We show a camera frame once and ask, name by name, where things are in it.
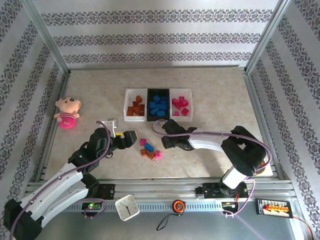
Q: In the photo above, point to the pink plush doll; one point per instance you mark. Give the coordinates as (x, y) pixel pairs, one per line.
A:
(67, 110)

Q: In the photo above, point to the white square clock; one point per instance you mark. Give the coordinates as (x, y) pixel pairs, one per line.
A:
(127, 207)

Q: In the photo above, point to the aluminium frame rail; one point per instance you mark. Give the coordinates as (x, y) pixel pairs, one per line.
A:
(53, 125)
(155, 68)
(265, 120)

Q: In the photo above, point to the small connector board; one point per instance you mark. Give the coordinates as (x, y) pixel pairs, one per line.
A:
(229, 205)

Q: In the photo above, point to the pink lego brick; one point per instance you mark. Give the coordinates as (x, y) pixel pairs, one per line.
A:
(176, 113)
(181, 98)
(158, 154)
(174, 101)
(185, 102)
(143, 141)
(178, 105)
(185, 111)

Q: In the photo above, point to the aluminium frame corner post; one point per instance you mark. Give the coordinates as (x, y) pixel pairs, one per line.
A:
(45, 35)
(267, 32)

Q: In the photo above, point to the black plastic bin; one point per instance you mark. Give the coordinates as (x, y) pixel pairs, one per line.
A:
(150, 118)

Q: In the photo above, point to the blue lego brick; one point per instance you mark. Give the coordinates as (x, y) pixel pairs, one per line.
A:
(161, 113)
(164, 106)
(156, 98)
(164, 99)
(149, 146)
(153, 111)
(152, 104)
(159, 105)

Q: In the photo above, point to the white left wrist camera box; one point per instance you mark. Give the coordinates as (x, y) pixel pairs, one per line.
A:
(113, 123)

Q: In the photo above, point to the black power distribution board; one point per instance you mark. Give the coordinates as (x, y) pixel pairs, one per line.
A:
(272, 208)

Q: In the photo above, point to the slotted metal rail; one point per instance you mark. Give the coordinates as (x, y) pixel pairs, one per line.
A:
(150, 206)

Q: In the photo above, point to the black orange tape measure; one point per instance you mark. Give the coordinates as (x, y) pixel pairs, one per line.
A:
(178, 206)

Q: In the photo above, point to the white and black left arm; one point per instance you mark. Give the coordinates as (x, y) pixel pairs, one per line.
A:
(55, 190)

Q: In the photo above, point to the small circuit board with lights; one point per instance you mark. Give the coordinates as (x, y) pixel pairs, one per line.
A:
(91, 206)

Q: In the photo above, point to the white plastic bin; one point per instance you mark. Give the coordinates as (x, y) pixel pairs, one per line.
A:
(126, 117)
(191, 117)

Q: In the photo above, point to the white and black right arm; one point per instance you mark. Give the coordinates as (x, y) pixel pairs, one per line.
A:
(240, 150)

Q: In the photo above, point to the brown tape roll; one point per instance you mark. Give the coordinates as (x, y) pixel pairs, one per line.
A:
(261, 168)

